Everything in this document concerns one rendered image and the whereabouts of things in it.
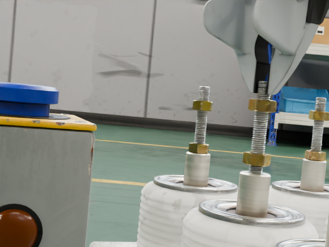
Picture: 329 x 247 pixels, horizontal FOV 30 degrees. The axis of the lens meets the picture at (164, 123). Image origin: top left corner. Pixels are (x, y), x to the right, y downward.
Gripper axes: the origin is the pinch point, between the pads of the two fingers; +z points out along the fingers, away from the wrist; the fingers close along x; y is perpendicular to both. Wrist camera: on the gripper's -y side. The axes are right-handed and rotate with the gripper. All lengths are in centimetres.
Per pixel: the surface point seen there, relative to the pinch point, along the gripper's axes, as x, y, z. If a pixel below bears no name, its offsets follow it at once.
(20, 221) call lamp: 1.8, 20.9, 8.2
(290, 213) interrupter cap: 1.6, -1.8, 9.7
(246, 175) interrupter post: 0.0, 1.7, 7.0
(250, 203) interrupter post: 0.5, 1.6, 8.9
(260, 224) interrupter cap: 2.7, 3.3, 9.8
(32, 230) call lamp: 2.1, 20.4, 8.6
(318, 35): -224, -375, -51
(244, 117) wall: -301, -395, 19
